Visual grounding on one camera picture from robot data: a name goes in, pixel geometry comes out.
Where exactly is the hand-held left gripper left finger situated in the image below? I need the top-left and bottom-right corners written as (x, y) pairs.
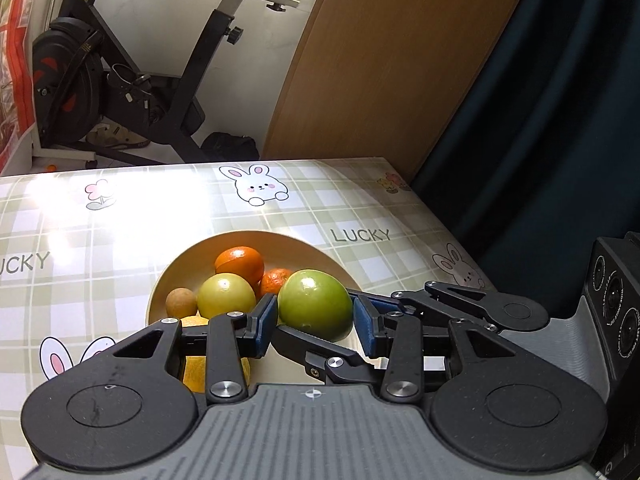
top-left (97, 293), bottom-right (279, 405)

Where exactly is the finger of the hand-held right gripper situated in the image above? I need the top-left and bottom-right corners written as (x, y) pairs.
top-left (273, 325), bottom-right (385, 387)
top-left (347, 281), bottom-right (550, 335)

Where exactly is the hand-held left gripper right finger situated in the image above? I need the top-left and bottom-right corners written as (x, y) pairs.
top-left (352, 295), bottom-right (516, 405)

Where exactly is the green apple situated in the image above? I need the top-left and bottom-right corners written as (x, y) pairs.
top-left (277, 269), bottom-right (354, 343)

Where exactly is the orange mandarin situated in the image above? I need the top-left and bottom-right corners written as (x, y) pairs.
top-left (260, 268), bottom-right (294, 296)
top-left (215, 246), bottom-right (265, 286)

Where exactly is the yellow-green round fruit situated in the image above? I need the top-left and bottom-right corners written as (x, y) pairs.
top-left (196, 273), bottom-right (257, 320)

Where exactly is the yellow lemon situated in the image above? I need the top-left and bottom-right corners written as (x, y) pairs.
top-left (179, 315), bottom-right (252, 394)

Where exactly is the brown longan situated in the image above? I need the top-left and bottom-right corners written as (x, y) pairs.
top-left (165, 288), bottom-right (199, 319)

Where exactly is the cream round plate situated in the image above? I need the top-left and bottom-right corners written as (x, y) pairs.
top-left (146, 230), bottom-right (362, 397)

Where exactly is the checkered bunny tablecloth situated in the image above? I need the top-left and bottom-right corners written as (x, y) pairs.
top-left (0, 157), bottom-right (499, 466)

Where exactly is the black bag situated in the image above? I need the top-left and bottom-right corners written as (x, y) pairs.
top-left (199, 132), bottom-right (261, 164)

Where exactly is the dark blue curtain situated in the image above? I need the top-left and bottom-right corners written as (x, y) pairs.
top-left (412, 0), bottom-right (640, 322)

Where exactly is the brown sandal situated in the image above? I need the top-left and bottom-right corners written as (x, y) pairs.
top-left (85, 127), bottom-right (151, 150)

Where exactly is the wooden panel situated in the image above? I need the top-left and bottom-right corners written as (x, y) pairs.
top-left (262, 0), bottom-right (540, 182)

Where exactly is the black exercise bike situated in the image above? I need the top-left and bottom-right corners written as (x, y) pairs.
top-left (32, 0), bottom-right (309, 169)

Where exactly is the printed red backdrop curtain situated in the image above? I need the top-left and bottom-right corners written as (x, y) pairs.
top-left (0, 0), bottom-right (42, 177)

